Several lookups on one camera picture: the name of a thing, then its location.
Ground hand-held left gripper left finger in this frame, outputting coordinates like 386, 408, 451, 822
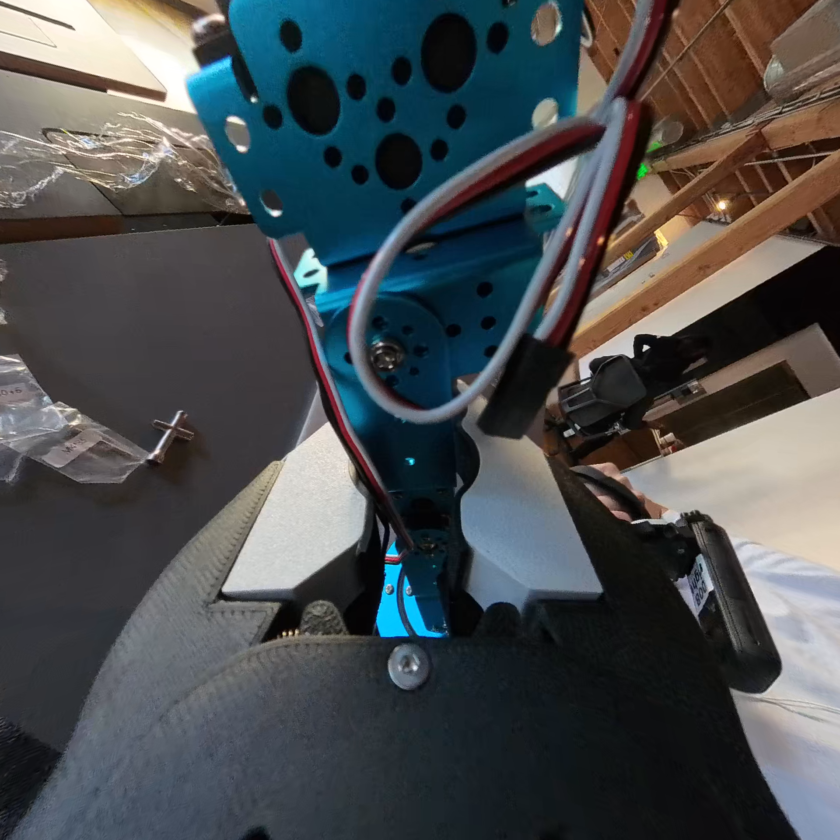
220, 420, 382, 605

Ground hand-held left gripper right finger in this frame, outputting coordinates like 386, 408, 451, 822
453, 377, 605, 608

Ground blue toy robot arm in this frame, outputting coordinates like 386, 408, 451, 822
185, 0, 588, 639

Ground empty black desk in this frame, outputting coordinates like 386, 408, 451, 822
0, 0, 168, 102

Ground person's right hand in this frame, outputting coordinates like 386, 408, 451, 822
594, 461, 665, 522

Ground person's white clothing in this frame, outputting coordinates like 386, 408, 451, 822
722, 535, 840, 840

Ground small metal cross wrench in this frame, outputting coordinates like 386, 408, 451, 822
147, 411, 196, 467

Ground black swivel office chair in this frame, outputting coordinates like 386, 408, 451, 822
545, 333, 711, 460

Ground scattered small screw bags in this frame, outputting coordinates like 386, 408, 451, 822
0, 354, 148, 487

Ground crumpled clear plastic wrap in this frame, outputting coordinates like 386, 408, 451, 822
0, 112, 253, 214

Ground red white servo cable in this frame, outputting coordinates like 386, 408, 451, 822
348, 0, 670, 441

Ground wooden support post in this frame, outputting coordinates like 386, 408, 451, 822
567, 147, 840, 358
610, 128, 769, 258

